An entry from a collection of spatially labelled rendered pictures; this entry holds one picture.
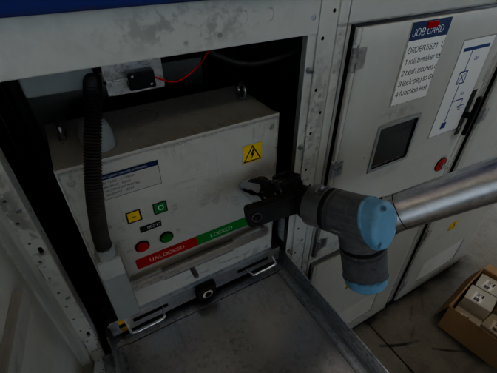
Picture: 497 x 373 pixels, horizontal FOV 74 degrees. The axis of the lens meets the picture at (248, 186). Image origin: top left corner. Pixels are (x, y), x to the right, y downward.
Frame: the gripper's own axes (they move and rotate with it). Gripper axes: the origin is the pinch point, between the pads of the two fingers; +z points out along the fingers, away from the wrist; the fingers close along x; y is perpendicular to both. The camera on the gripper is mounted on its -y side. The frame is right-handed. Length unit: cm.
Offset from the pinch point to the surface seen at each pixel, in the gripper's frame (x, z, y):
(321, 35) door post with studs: 31.3, -15.9, 16.5
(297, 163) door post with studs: 1.7, -6.9, 14.4
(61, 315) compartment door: -10.8, 11.0, -46.1
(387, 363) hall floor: -129, -9, 60
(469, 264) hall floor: -131, -18, 157
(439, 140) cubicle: -12, -22, 71
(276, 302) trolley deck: -39.6, -2.7, 1.5
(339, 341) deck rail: -44.5, -22.3, 4.3
